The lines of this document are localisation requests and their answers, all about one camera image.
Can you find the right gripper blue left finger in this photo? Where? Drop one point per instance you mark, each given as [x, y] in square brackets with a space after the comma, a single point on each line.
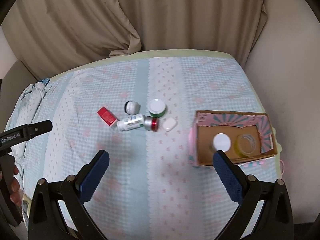
[90, 175]

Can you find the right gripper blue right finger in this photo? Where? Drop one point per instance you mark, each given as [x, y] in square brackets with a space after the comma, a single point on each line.
[233, 178]

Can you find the white vitamin bottle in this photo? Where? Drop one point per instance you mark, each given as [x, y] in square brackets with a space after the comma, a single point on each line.
[131, 122]

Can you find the grey black cosmetic jar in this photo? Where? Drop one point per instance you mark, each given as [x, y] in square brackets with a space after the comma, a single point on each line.
[131, 108]

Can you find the white earbuds case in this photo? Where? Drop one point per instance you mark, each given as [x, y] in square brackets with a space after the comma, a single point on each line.
[169, 124]

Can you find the green jar white lid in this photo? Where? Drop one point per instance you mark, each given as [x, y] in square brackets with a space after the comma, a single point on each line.
[157, 108]

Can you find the person's left hand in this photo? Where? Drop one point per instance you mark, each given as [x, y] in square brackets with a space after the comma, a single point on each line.
[15, 196]

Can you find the clear tape roll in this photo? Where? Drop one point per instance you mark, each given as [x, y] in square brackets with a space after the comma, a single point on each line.
[245, 145]

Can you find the white round lid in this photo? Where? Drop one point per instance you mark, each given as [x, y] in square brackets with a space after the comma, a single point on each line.
[221, 142]

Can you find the red small carton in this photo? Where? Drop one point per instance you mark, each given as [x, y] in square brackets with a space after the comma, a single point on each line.
[108, 117]

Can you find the cardboard box with pink flaps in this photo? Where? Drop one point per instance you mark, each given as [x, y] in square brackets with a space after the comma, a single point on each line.
[207, 124]

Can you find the red silver can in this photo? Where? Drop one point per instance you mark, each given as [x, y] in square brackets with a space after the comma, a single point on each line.
[151, 123]

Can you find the beige sofa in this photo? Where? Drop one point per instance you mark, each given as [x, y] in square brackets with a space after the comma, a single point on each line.
[283, 67]

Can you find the beige curtain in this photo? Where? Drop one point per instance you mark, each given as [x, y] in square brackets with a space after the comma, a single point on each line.
[53, 36]

